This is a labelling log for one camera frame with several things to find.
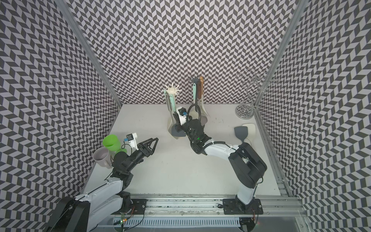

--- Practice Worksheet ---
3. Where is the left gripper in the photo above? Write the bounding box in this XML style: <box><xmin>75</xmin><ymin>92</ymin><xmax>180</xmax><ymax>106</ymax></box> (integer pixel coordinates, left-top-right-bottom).
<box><xmin>126</xmin><ymin>138</ymin><xmax>158</xmax><ymax>173</ymax></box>

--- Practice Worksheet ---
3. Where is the grey turner mint handle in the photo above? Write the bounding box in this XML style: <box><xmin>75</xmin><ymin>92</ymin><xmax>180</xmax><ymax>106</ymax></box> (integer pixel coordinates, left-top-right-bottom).
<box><xmin>169</xmin><ymin>94</ymin><xmax>186</xmax><ymax>139</ymax></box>

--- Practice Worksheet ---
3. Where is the grey spatula mint handle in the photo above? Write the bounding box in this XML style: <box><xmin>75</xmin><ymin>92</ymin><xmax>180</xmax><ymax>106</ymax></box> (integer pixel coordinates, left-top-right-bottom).
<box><xmin>234</xmin><ymin>126</ymin><xmax>248</xmax><ymax>143</ymax></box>

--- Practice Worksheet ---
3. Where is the cream spatula wooden handle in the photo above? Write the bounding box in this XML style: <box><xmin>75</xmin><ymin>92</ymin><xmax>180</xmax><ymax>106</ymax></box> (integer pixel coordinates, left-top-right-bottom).
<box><xmin>243</xmin><ymin>123</ymin><xmax>257</xmax><ymax>147</ymax></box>

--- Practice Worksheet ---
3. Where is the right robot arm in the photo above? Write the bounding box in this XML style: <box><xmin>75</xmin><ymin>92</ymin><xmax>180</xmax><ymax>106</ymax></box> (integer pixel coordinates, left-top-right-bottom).
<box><xmin>173</xmin><ymin>107</ymin><xmax>268</xmax><ymax>207</ymax></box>

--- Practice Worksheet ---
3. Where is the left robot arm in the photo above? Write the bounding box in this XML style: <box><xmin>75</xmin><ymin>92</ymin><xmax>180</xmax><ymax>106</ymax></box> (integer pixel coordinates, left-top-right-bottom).
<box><xmin>44</xmin><ymin>138</ymin><xmax>158</xmax><ymax>232</ymax></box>

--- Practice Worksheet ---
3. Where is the cream utensil rack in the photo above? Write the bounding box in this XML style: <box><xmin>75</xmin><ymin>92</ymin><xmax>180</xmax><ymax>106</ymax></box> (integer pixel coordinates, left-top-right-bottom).
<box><xmin>163</xmin><ymin>83</ymin><xmax>186</xmax><ymax>139</ymax></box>

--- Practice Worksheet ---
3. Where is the dark grey utensil rack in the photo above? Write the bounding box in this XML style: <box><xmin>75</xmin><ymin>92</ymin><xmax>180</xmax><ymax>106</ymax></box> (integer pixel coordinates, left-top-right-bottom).
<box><xmin>192</xmin><ymin>77</ymin><xmax>208</xmax><ymax>126</ymax></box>

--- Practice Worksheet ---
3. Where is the cream slotted turner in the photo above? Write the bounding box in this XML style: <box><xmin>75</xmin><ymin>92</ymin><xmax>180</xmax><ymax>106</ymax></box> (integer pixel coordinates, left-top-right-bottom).
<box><xmin>164</xmin><ymin>90</ymin><xmax>173</xmax><ymax>136</ymax></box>

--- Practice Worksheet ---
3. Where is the green plastic goblet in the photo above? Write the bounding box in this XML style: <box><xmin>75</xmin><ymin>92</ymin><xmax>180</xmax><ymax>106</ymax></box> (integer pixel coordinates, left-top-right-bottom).
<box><xmin>102</xmin><ymin>134</ymin><xmax>127</xmax><ymax>154</ymax></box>

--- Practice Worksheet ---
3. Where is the grey ceramic mug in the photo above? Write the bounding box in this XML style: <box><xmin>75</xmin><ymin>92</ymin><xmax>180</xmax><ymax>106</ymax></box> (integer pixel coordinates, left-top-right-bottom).
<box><xmin>92</xmin><ymin>147</ymin><xmax>112</xmax><ymax>169</ymax></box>

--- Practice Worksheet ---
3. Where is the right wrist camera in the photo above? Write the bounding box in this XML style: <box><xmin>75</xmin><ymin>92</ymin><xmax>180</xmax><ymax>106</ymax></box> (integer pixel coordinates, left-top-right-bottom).
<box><xmin>176</xmin><ymin>107</ymin><xmax>188</xmax><ymax>126</ymax></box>

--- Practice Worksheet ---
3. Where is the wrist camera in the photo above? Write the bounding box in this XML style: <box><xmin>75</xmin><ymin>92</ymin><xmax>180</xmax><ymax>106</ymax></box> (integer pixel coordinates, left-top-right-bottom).
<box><xmin>176</xmin><ymin>107</ymin><xmax>188</xmax><ymax>126</ymax></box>
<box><xmin>124</xmin><ymin>133</ymin><xmax>138</xmax><ymax>150</ymax></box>

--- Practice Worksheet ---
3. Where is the cream turner mint handle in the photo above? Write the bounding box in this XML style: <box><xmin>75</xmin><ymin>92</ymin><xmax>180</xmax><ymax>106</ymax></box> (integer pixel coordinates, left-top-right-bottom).
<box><xmin>190</xmin><ymin>81</ymin><xmax>200</xmax><ymax>119</ymax></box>

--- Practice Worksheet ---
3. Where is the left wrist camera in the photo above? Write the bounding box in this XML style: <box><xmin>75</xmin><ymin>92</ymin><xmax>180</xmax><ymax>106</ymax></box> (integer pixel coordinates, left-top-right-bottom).
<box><xmin>124</xmin><ymin>133</ymin><xmax>138</xmax><ymax>150</ymax></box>

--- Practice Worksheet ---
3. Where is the cream spoon brown handle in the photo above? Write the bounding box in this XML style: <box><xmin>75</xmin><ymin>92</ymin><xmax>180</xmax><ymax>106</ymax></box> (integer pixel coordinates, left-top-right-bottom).
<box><xmin>199</xmin><ymin>76</ymin><xmax>209</xmax><ymax>117</ymax></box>

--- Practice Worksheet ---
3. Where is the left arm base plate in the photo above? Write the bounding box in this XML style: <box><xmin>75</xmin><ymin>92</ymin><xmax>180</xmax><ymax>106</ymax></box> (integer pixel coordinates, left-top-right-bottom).
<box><xmin>114</xmin><ymin>199</ymin><xmax>148</xmax><ymax>216</ymax></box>

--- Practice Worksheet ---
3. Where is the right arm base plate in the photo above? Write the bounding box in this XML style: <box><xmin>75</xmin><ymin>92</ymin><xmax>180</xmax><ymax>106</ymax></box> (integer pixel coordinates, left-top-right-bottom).
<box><xmin>222</xmin><ymin>198</ymin><xmax>263</xmax><ymax>215</ymax></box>

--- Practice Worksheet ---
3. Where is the aluminium front rail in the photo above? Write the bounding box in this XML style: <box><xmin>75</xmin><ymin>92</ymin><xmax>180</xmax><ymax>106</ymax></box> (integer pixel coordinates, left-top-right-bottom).
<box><xmin>95</xmin><ymin>195</ymin><xmax>313</xmax><ymax>232</ymax></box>

